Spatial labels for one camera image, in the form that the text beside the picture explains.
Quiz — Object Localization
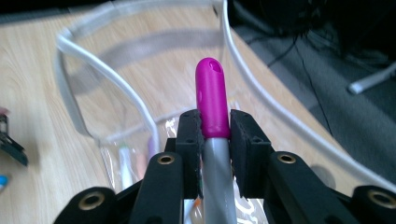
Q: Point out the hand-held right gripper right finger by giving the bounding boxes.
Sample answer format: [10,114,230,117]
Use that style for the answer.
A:
[229,108,276,200]

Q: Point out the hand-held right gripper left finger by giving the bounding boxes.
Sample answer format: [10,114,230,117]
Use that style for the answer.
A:
[175,108,205,201]

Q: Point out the magenta marker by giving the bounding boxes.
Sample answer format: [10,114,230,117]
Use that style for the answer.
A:
[195,57,239,224]

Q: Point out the orange marker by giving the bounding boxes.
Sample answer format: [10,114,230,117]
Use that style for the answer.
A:
[190,198,204,219]

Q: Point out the clear plastic pouch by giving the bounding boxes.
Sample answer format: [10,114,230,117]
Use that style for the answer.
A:
[55,0,396,224]

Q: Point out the white metal stand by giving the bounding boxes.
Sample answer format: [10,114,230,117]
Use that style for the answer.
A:
[347,61,396,95]

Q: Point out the thin black floor cable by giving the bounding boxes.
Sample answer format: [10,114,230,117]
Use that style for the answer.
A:
[267,35,332,127]

